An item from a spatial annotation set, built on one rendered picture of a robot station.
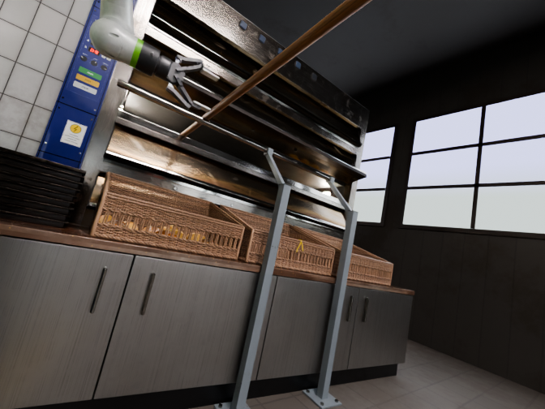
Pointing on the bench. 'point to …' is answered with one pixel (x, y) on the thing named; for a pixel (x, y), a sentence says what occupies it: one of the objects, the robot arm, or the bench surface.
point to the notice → (73, 133)
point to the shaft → (287, 54)
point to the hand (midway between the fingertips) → (211, 93)
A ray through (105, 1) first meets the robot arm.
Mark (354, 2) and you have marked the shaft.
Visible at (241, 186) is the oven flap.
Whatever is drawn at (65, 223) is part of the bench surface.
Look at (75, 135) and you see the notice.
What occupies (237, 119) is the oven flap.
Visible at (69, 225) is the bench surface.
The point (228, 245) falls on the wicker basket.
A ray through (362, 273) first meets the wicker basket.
